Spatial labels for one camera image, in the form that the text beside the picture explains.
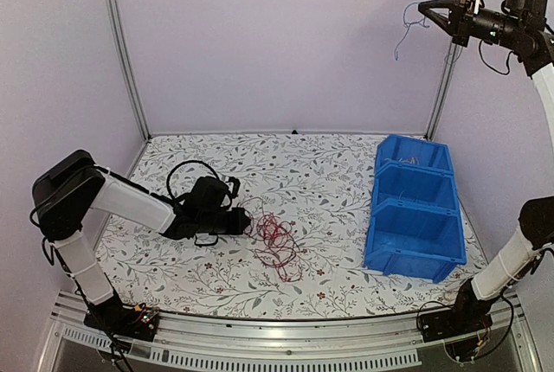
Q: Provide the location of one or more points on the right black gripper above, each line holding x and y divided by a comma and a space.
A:
453, 25

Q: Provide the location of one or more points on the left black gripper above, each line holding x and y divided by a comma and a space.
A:
237, 227

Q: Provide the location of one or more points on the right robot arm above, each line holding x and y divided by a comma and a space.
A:
499, 121

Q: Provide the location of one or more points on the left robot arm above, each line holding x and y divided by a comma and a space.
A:
77, 187

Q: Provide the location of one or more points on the floral table mat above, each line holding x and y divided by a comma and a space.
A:
309, 199

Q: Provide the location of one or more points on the blue three-compartment bin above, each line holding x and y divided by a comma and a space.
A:
415, 225

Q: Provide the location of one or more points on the right aluminium frame post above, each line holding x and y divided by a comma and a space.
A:
452, 56

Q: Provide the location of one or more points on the aluminium frame post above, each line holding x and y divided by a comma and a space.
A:
125, 63
452, 56

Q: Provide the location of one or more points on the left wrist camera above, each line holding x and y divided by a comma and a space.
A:
233, 185

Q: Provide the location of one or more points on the aluminium front rail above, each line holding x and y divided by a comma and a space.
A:
196, 343

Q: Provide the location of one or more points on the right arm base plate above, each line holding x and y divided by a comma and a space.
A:
443, 324

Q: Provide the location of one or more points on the left aluminium frame post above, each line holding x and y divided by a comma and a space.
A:
125, 63

